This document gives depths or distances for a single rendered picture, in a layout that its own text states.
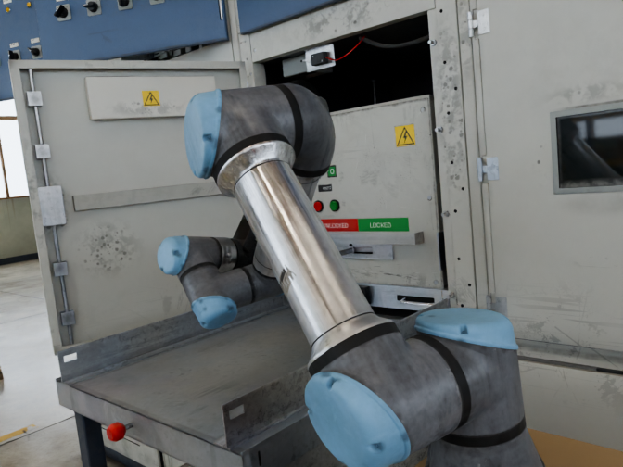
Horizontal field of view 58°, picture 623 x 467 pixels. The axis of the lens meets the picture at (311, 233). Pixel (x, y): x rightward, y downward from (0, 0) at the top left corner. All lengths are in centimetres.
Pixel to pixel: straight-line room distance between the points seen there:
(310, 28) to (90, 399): 104
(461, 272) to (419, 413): 75
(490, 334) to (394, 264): 83
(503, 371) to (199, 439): 49
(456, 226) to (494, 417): 69
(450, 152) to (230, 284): 58
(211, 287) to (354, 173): 61
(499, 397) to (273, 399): 39
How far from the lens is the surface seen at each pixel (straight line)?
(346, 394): 60
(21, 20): 265
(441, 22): 135
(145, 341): 144
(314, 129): 83
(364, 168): 151
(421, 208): 142
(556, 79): 121
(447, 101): 133
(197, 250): 111
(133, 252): 164
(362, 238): 149
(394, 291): 149
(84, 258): 162
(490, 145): 126
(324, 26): 155
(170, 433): 103
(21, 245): 1276
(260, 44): 171
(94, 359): 139
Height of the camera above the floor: 125
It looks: 6 degrees down
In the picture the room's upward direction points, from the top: 6 degrees counter-clockwise
